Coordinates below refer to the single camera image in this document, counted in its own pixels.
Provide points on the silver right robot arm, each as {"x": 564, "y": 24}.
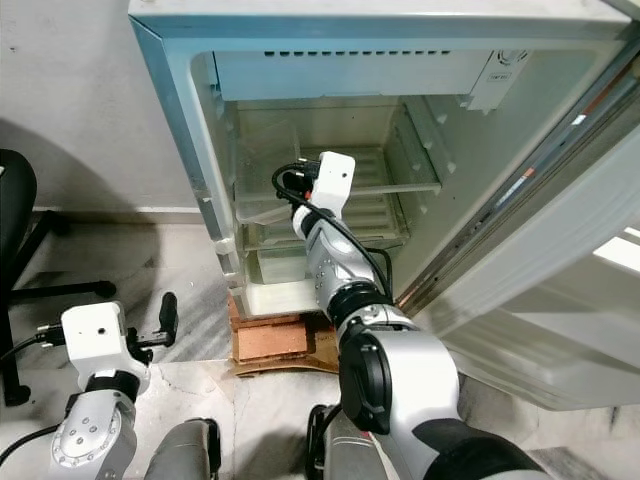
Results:
{"x": 400, "y": 385}

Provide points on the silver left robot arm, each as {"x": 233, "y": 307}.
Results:
{"x": 90, "y": 440}

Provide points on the clear fridge shelf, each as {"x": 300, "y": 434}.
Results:
{"x": 400, "y": 185}

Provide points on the pale blue fridge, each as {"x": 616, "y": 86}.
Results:
{"x": 155, "y": 100}

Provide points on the white fridge control box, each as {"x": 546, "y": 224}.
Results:
{"x": 500, "y": 78}

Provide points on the white fridge door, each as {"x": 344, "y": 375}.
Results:
{"x": 540, "y": 260}

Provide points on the red brick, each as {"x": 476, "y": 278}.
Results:
{"x": 234, "y": 308}
{"x": 268, "y": 342}

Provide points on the grey robot left leg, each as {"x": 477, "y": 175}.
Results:
{"x": 185, "y": 455}

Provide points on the grey robot leg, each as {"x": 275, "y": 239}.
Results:
{"x": 185, "y": 455}
{"x": 340, "y": 450}

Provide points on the brown cardboard sheet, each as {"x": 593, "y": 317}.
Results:
{"x": 322, "y": 350}

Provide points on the black office chair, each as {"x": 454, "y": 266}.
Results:
{"x": 15, "y": 230}

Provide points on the grey robot right leg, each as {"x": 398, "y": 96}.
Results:
{"x": 340, "y": 450}

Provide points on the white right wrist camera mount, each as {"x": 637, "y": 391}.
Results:
{"x": 333, "y": 182}

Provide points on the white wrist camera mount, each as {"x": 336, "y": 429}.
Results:
{"x": 95, "y": 335}
{"x": 333, "y": 182}

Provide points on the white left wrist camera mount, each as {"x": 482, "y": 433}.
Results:
{"x": 95, "y": 335}

